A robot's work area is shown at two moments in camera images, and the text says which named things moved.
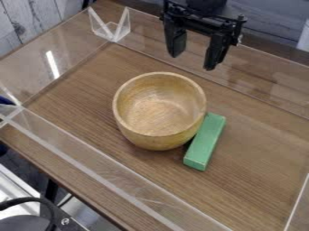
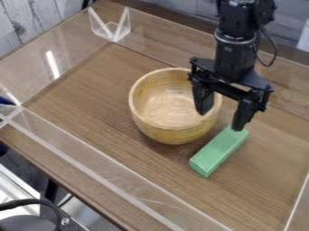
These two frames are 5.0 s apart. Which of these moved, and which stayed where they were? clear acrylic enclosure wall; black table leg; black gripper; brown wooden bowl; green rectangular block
Moved: brown wooden bowl; green rectangular block; black gripper
Stayed: clear acrylic enclosure wall; black table leg
